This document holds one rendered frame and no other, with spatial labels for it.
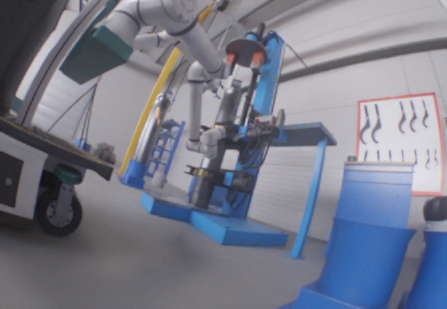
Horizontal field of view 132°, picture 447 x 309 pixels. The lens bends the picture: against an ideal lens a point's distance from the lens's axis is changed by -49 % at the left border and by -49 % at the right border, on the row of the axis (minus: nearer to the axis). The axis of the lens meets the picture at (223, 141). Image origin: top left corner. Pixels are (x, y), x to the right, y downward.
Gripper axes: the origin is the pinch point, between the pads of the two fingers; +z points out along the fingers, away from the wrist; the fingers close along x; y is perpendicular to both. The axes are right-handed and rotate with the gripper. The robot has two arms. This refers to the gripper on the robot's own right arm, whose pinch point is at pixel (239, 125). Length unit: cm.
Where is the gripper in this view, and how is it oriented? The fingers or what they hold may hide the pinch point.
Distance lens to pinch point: 151.7
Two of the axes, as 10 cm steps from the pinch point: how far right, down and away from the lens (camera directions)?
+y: -6.0, 0.3, 8.0
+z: 7.6, -3.1, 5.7
